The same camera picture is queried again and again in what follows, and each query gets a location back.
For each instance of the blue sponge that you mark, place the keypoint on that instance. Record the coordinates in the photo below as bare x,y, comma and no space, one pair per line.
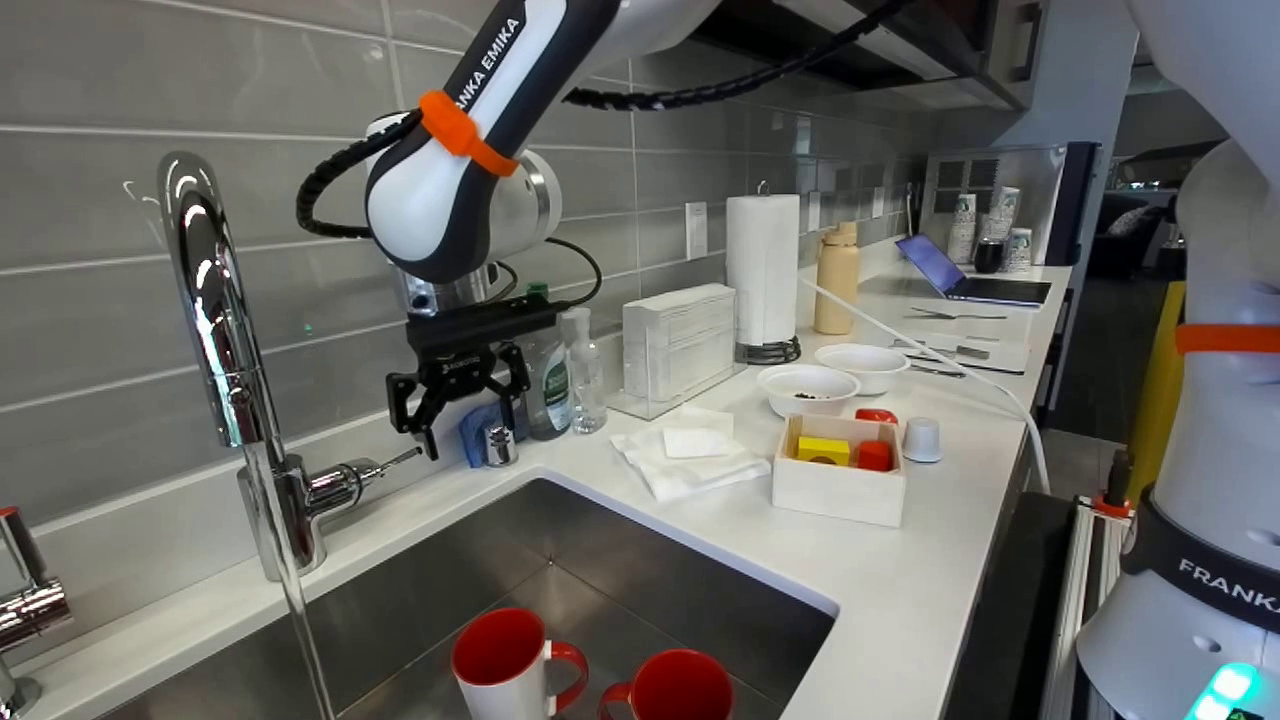
478,425

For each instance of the steel sink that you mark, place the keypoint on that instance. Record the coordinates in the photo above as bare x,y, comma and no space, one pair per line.
600,600

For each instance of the range hood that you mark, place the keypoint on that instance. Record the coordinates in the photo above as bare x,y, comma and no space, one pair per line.
940,45

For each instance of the stack of papers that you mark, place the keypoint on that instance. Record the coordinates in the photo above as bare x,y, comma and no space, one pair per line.
985,340

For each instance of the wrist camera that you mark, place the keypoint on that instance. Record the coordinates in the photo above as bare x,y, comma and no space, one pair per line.
480,320

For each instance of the wooden box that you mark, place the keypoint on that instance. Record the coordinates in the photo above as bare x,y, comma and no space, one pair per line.
838,495

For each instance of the red object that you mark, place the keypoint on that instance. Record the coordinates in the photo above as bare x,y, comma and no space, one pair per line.
877,415

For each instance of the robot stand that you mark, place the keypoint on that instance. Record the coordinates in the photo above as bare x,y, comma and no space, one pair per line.
1085,600

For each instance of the small chrome tap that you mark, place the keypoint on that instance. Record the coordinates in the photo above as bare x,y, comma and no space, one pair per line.
30,605

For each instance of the red block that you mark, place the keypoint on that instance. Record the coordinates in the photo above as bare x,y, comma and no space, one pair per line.
874,456

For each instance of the wall socket plate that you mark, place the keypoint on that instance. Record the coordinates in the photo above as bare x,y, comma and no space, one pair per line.
696,230

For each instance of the beige bottle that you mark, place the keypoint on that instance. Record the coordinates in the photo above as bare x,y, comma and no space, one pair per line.
837,285

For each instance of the paper towel roll on holder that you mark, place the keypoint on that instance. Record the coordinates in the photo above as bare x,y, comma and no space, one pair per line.
763,270

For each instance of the white mug red inside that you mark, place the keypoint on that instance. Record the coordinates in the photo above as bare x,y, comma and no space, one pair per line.
668,690
500,665

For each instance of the laptop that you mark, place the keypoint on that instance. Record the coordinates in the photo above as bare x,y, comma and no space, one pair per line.
985,290

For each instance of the yellow post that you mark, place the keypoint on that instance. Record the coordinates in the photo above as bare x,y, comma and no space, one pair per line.
1158,400

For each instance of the black cup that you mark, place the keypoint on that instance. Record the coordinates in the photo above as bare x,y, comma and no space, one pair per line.
989,257

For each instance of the stack of paper cups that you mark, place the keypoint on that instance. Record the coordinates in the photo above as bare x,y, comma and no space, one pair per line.
962,230
1003,210

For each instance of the green dish soap bottle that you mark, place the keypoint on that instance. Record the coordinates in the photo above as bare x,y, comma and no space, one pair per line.
548,390

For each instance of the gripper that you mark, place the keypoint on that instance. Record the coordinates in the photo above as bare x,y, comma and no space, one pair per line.
458,364

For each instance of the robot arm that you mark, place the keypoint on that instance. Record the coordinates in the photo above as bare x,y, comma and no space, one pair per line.
1200,480

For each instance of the heap of white napkins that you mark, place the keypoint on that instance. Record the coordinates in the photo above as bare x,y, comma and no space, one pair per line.
690,460

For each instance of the small metal stopper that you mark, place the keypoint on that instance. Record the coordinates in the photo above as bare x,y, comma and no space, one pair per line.
501,447

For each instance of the small white cup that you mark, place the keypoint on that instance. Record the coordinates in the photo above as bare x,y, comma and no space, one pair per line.
922,442

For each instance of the chrome tap lever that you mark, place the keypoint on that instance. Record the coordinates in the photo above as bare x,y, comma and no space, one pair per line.
345,485

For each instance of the clear pump bottle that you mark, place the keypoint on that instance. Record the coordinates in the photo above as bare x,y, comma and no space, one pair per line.
586,385

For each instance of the white bowl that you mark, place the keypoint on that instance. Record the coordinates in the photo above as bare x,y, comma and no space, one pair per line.
865,368
808,392

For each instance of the paper cup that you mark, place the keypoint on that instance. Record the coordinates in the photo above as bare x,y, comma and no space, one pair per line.
1019,252

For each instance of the yellow block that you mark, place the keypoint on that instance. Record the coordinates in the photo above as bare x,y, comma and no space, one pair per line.
822,451

